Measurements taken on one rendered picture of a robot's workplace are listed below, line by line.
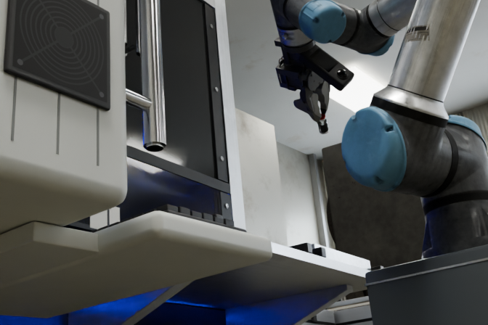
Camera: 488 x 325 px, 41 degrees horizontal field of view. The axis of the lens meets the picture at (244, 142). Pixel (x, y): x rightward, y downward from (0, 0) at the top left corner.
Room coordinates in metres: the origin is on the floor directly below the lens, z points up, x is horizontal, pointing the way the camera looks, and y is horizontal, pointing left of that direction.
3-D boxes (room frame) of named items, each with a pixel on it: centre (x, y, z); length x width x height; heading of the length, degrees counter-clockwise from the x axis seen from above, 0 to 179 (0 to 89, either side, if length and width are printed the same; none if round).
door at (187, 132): (1.53, 0.18, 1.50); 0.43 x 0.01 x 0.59; 147
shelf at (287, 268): (1.37, 0.08, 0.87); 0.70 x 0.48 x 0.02; 147
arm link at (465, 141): (1.00, -0.33, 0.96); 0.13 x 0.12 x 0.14; 128
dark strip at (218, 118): (1.69, 0.07, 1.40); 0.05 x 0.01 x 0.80; 147
